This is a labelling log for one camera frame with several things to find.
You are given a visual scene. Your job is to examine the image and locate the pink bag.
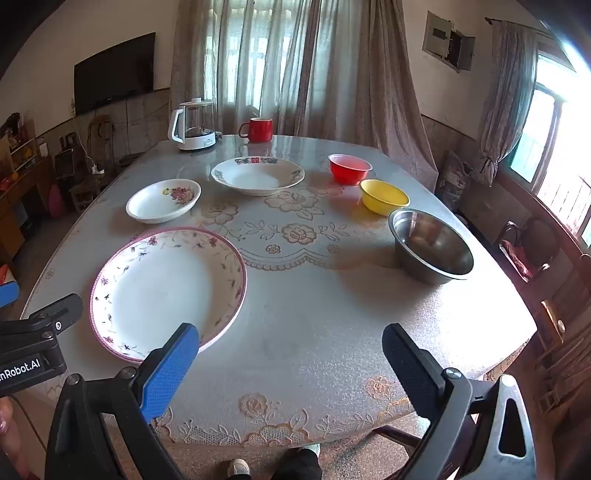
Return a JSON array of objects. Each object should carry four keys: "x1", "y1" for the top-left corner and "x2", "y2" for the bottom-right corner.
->
[{"x1": 47, "y1": 184, "x2": 65, "y2": 219}]

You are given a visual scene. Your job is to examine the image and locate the beige patterned curtain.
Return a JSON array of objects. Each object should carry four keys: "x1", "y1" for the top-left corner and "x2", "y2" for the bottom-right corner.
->
[
  {"x1": 170, "y1": 0, "x2": 222, "y2": 134},
  {"x1": 318, "y1": 0, "x2": 439, "y2": 195}
]

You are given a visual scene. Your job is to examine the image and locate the stainless steel bowl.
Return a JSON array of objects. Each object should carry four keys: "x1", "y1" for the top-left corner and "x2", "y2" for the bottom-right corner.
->
[{"x1": 388, "y1": 208, "x2": 475, "y2": 285}]

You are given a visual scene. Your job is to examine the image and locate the wooden lattice chair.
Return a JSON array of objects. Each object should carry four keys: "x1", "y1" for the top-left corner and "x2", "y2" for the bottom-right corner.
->
[{"x1": 538, "y1": 254, "x2": 591, "y2": 418}]

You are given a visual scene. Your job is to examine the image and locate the red plastic bowl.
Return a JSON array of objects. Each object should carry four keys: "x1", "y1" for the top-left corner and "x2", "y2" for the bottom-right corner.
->
[{"x1": 328, "y1": 154, "x2": 373, "y2": 186}]

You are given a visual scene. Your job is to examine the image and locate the sheer white curtain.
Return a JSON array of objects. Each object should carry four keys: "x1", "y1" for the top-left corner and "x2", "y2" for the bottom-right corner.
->
[{"x1": 203, "y1": 0, "x2": 333, "y2": 137}]

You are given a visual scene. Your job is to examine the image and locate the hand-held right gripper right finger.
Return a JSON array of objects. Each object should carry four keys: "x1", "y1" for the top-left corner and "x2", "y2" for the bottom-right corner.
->
[{"x1": 382, "y1": 323, "x2": 539, "y2": 480}]

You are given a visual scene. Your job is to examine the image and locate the large pink-rimmed plate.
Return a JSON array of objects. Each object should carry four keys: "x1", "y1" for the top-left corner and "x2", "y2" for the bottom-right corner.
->
[{"x1": 89, "y1": 227, "x2": 249, "y2": 363}]

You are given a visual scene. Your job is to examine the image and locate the person's left hand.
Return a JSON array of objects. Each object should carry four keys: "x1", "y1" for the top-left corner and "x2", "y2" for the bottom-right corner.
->
[{"x1": 0, "y1": 398, "x2": 33, "y2": 480}]

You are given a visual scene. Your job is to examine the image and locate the white plate with red print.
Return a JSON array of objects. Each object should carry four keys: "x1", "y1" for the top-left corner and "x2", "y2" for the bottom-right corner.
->
[{"x1": 211, "y1": 156, "x2": 305, "y2": 197}]

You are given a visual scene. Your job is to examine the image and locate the wall electrical panel box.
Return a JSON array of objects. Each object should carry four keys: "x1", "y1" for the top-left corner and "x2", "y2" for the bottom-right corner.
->
[{"x1": 422, "y1": 11, "x2": 476, "y2": 73}]

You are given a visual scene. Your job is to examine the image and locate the small white rose plate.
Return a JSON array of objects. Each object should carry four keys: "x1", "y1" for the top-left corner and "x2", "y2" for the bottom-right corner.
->
[{"x1": 126, "y1": 179, "x2": 202, "y2": 224}]

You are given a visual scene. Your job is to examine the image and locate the person's dark trousers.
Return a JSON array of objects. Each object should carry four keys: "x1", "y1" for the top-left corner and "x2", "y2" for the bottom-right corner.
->
[{"x1": 271, "y1": 449, "x2": 324, "y2": 480}]

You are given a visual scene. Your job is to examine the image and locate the wooden high-back chair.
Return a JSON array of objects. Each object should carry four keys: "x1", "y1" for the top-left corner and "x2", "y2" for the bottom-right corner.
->
[{"x1": 88, "y1": 114, "x2": 117, "y2": 185}]

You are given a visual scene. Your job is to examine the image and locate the black flat television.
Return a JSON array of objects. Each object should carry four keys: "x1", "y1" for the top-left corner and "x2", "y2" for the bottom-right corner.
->
[{"x1": 74, "y1": 32, "x2": 156, "y2": 116}]

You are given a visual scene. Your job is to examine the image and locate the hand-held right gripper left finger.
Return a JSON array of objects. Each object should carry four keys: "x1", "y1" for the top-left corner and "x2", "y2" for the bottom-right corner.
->
[{"x1": 45, "y1": 322, "x2": 200, "y2": 480}]

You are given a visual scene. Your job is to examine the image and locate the red mug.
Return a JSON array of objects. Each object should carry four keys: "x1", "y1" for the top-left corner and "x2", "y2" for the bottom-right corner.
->
[{"x1": 238, "y1": 117, "x2": 274, "y2": 143}]

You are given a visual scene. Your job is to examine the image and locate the side window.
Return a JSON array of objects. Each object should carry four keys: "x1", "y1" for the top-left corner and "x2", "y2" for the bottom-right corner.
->
[{"x1": 508, "y1": 46, "x2": 591, "y2": 247}]

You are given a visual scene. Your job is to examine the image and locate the yellow plastic bowl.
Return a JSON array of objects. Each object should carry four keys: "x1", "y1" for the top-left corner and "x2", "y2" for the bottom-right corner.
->
[{"x1": 360, "y1": 179, "x2": 411, "y2": 217}]

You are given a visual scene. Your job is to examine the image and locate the round-back chair with red cushion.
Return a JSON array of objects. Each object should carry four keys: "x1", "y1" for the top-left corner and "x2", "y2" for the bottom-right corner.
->
[{"x1": 498, "y1": 217, "x2": 560, "y2": 283}]

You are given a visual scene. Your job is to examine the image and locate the printed sack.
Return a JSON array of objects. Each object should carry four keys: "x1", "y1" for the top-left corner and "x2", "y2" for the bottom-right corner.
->
[{"x1": 436, "y1": 150, "x2": 476, "y2": 210}]

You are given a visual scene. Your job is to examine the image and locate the white glass electric kettle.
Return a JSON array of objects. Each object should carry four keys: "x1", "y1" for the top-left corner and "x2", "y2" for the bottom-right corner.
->
[{"x1": 167, "y1": 98, "x2": 223, "y2": 151}]

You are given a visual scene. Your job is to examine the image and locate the tied beige window curtain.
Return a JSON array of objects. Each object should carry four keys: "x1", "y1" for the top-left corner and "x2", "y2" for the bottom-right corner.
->
[{"x1": 475, "y1": 19, "x2": 540, "y2": 186}]

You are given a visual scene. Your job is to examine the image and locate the wooden stool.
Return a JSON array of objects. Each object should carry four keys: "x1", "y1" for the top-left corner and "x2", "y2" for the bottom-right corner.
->
[{"x1": 69, "y1": 175, "x2": 112, "y2": 214}]

